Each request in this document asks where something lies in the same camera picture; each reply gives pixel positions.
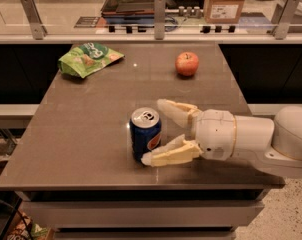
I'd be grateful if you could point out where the grey table drawer front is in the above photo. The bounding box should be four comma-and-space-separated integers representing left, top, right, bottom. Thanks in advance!
22, 200, 264, 229

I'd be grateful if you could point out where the blue pepsi can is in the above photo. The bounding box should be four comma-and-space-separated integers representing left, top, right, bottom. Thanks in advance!
129, 107, 162, 162

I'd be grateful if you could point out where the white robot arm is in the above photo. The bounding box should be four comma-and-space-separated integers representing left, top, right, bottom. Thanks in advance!
142, 99, 302, 178

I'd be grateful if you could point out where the metal railing post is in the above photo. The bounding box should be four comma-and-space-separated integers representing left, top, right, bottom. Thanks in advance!
154, 0, 166, 40
271, 0, 300, 40
20, 0, 47, 40

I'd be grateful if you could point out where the green rice chip bag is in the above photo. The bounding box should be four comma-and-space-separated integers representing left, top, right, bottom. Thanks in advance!
58, 42, 124, 79

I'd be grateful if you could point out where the left metal railing post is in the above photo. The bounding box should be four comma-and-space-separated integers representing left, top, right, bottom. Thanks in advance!
20, 0, 47, 40

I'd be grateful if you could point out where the red apple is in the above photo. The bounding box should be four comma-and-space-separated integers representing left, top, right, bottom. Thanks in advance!
175, 52, 199, 77

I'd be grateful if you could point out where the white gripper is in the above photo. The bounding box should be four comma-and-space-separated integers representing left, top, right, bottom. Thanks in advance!
141, 99, 236, 167

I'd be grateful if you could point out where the right metal railing post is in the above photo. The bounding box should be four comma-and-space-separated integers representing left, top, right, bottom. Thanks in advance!
271, 0, 300, 40

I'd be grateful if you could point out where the middle metal railing post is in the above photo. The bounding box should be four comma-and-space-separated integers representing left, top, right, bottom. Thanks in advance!
154, 0, 166, 40

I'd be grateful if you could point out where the brown cardboard box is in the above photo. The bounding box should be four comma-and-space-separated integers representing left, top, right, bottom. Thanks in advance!
204, 0, 245, 24

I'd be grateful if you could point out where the snack bag on floor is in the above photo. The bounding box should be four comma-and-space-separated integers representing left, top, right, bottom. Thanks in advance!
4, 212, 54, 240

